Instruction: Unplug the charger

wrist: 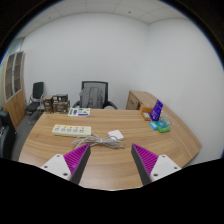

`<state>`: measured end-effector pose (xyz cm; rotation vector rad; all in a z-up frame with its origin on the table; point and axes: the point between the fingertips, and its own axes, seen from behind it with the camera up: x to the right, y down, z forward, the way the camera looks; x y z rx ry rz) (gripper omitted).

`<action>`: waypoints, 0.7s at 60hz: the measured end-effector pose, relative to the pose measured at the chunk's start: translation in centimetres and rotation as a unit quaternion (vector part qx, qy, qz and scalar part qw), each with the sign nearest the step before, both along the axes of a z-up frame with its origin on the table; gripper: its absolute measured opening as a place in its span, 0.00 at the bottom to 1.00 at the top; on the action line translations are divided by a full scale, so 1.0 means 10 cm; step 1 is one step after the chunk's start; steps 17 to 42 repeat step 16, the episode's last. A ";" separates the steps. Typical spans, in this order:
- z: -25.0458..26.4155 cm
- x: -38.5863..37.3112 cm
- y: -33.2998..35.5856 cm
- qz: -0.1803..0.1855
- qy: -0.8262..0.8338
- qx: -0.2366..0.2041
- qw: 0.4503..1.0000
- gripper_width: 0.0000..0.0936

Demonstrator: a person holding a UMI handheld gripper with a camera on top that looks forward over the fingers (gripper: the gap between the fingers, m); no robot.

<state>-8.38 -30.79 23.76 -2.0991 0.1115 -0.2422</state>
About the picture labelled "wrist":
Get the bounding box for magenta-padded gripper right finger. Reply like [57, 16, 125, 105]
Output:
[130, 143, 183, 186]

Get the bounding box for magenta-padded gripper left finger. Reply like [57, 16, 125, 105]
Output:
[40, 143, 92, 185]

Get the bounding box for cream power strip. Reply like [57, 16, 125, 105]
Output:
[51, 124, 92, 138]

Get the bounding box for green box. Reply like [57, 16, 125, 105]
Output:
[154, 119, 172, 134]

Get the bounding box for blue box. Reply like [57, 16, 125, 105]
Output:
[148, 121, 159, 131]

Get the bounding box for small tan box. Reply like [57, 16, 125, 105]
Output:
[141, 111, 153, 122]

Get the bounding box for black armchair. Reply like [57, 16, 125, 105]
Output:
[0, 109, 18, 160]

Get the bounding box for printed paper sheet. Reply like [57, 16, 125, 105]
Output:
[67, 107, 92, 118]

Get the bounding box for orange box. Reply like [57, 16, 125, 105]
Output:
[139, 105, 154, 114]

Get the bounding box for brown cardboard box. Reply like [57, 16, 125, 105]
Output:
[43, 95, 54, 114]

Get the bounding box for wooden glass-door cabinet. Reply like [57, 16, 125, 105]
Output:
[1, 50, 28, 129]

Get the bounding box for wooden side desk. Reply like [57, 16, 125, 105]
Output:
[125, 90, 158, 111]

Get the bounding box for grey backpack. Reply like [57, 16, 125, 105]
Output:
[79, 87, 104, 109]

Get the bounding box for black visitor chair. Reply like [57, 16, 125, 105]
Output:
[25, 81, 45, 118]

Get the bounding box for black mesh office chair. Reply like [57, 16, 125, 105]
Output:
[72, 80, 118, 110]

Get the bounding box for grey-white coiled cable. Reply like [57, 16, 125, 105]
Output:
[71, 133, 126, 150]

